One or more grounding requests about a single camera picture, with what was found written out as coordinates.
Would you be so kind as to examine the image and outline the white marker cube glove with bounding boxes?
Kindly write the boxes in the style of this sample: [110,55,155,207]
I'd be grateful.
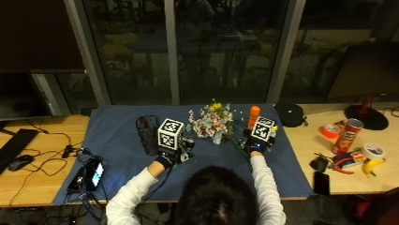
[250,115,276,143]
[155,117,184,151]

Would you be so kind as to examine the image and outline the black desk cable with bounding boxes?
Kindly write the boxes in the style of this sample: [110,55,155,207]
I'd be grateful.
[8,119,85,208]

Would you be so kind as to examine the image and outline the white tape roll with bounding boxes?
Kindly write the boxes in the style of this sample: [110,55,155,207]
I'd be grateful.
[360,142,387,161]

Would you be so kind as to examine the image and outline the dark glass vase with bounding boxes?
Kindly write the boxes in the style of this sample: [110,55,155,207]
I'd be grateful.
[134,114,162,157]

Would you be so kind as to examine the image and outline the orange bottle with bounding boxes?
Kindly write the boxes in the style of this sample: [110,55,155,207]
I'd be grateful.
[247,105,262,129]

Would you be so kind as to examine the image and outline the black keyboard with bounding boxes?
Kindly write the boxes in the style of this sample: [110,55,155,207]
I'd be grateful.
[0,127,41,175]

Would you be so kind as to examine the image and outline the person's left hand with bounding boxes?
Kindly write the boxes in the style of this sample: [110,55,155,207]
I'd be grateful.
[153,137,196,170]

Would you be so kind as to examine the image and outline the black monitor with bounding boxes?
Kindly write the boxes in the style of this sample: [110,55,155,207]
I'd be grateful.
[0,68,89,122]

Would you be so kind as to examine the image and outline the orange-handled pliers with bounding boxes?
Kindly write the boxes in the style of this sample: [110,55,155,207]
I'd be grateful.
[328,165,355,175]

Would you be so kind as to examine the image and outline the orange tape roll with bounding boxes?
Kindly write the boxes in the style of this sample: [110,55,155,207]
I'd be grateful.
[317,124,341,141]

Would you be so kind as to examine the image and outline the green flower stem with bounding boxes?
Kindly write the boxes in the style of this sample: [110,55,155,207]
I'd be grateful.
[227,136,252,163]

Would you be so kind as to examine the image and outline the monitor with red stand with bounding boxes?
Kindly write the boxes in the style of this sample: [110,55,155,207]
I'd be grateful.
[324,41,399,131]

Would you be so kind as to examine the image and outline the black pouch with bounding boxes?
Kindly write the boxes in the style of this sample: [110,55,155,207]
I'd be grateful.
[308,154,329,173]

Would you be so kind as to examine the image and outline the smartphone with lit screen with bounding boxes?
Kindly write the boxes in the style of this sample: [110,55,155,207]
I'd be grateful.
[83,157,106,192]

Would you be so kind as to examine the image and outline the red chair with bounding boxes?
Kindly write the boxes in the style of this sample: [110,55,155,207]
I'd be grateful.
[343,187,399,225]

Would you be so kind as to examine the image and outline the blue table cloth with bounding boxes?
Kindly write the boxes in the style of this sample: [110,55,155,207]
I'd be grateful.
[50,103,313,206]

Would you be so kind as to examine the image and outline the grey window frame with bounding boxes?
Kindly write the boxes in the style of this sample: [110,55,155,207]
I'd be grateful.
[62,0,308,107]

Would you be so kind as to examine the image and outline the black glove cable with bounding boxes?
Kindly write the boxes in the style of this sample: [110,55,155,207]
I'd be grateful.
[135,164,174,208]

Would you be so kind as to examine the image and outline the red crisps tube can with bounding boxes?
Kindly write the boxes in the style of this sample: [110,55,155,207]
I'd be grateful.
[329,117,365,156]

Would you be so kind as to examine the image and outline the black smartphone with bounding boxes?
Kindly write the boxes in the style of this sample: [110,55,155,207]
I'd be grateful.
[312,171,331,197]

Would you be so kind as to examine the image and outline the person's right hand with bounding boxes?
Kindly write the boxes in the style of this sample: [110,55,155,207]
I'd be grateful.
[242,127,276,154]

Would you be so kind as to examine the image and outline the pink and yellow flower bouquet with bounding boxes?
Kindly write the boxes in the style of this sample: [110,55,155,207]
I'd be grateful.
[186,99,236,145]

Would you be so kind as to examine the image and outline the black computer mouse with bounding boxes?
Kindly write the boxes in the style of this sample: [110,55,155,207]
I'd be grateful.
[6,154,35,173]

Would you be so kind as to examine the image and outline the white marker cube left glove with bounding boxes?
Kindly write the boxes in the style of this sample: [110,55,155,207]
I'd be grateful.
[155,117,184,151]

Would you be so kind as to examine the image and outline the white marker cube right glove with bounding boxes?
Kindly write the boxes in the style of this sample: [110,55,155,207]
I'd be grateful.
[250,115,276,143]

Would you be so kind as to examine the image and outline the yellow banana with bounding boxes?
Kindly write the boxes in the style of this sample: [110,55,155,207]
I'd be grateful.
[361,157,387,178]

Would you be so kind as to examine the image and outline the red and blue snack packet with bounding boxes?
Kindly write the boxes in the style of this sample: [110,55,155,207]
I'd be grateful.
[329,150,369,170]

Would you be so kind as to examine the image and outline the black recording device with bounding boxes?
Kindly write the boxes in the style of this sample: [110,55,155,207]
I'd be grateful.
[66,166,89,193]

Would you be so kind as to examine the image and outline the the person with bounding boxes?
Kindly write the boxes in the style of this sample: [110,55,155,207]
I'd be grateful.
[105,151,288,225]

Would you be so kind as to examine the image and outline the black cap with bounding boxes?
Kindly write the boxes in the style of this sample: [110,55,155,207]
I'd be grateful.
[272,102,309,128]

